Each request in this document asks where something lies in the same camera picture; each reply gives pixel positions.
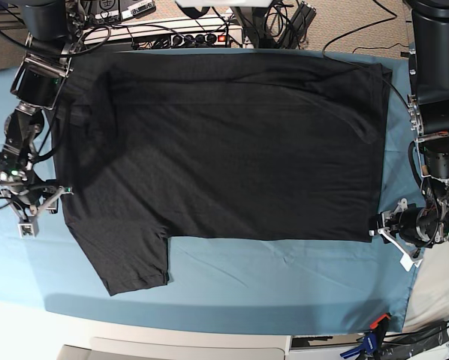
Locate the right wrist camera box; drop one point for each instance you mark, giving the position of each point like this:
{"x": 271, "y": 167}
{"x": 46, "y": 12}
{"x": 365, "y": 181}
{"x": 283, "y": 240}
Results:
{"x": 28, "y": 228}

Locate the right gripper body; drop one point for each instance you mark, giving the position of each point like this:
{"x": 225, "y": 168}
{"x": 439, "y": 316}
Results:
{"x": 30, "y": 200}

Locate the black plastic bag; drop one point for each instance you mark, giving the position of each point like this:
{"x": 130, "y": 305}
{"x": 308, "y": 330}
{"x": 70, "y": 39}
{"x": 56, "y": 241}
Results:
{"x": 411, "y": 344}

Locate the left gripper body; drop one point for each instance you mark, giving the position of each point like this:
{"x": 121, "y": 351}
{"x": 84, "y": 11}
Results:
{"x": 408, "y": 228}

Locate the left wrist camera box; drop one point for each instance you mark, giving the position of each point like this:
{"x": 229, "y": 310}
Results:
{"x": 408, "y": 261}

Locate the black T-shirt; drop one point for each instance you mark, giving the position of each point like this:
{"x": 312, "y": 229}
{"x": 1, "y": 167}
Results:
{"x": 250, "y": 146}

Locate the white power strip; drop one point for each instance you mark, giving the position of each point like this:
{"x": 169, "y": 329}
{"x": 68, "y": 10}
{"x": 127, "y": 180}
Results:
{"x": 159, "y": 35}

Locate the orange blue clamp bottom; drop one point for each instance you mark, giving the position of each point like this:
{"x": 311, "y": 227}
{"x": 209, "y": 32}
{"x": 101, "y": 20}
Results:
{"x": 370, "y": 345}

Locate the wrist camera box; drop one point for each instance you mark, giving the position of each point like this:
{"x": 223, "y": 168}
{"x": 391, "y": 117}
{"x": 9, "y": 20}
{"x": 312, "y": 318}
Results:
{"x": 28, "y": 228}
{"x": 408, "y": 261}

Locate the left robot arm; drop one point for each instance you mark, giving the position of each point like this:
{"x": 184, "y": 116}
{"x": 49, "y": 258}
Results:
{"x": 428, "y": 106}

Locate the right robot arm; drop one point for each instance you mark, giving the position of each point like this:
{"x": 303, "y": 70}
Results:
{"x": 46, "y": 65}

